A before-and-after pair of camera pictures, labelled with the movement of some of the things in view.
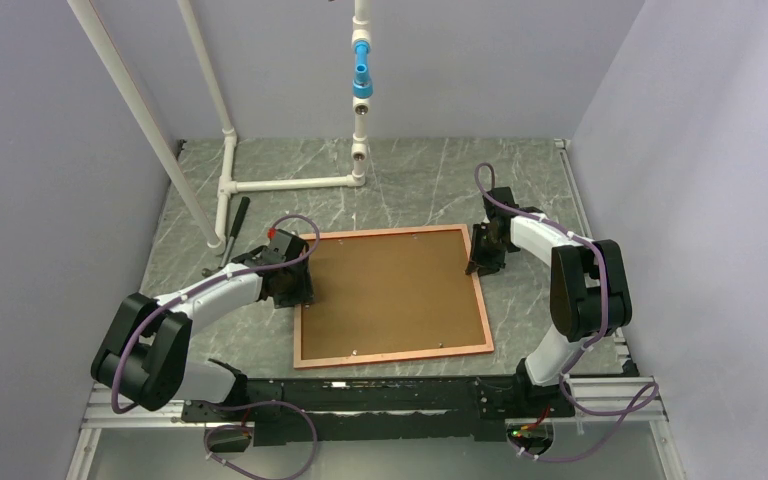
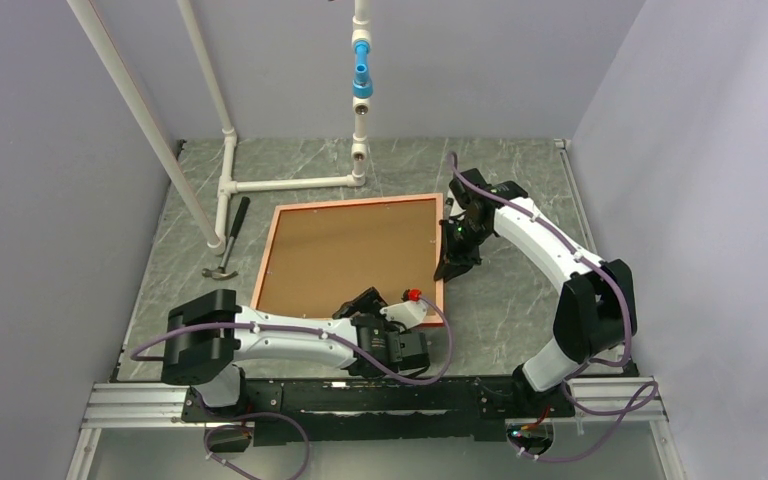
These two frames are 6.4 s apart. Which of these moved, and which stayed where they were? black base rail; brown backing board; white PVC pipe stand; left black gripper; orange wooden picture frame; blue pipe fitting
Moved: orange wooden picture frame; brown backing board; left black gripper
Stayed: black base rail; white PVC pipe stand; blue pipe fitting
